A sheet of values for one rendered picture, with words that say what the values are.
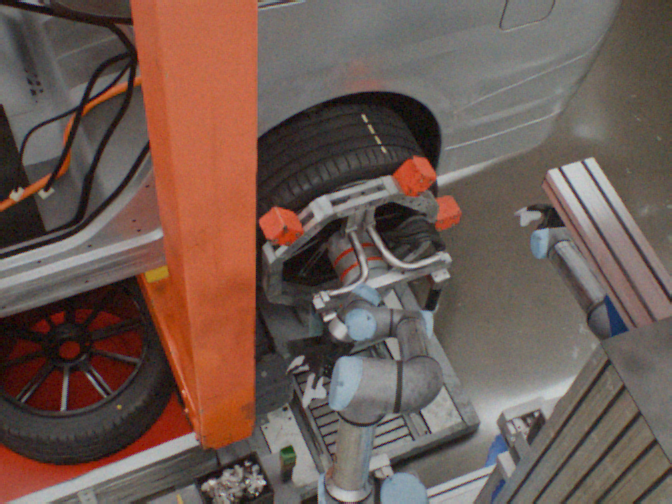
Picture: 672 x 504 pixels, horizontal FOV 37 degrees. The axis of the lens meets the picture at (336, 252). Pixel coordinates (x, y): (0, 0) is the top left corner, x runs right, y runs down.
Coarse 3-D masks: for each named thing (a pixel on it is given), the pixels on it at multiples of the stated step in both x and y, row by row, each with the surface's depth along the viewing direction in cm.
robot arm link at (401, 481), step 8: (376, 480) 241; (384, 480) 241; (392, 480) 239; (400, 480) 239; (408, 480) 239; (416, 480) 240; (376, 488) 239; (384, 488) 237; (392, 488) 237; (400, 488) 238; (408, 488) 238; (416, 488) 239; (424, 488) 240; (376, 496) 237; (384, 496) 236; (392, 496) 236; (400, 496) 237; (408, 496) 237; (416, 496) 238; (424, 496) 238
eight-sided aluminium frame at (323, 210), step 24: (336, 192) 273; (360, 192) 275; (384, 192) 275; (312, 216) 275; (336, 216) 271; (432, 216) 297; (264, 264) 286; (264, 288) 296; (288, 288) 305; (312, 288) 314; (336, 288) 319
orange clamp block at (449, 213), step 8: (440, 200) 303; (448, 200) 304; (440, 208) 302; (448, 208) 302; (456, 208) 302; (440, 216) 300; (448, 216) 301; (456, 216) 302; (440, 224) 302; (448, 224) 305; (456, 224) 307
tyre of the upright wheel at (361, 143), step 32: (288, 128) 279; (320, 128) 277; (352, 128) 279; (384, 128) 284; (288, 160) 275; (320, 160) 273; (352, 160) 272; (384, 160) 276; (256, 192) 278; (288, 192) 271; (320, 192) 275; (256, 224) 277; (256, 256) 289
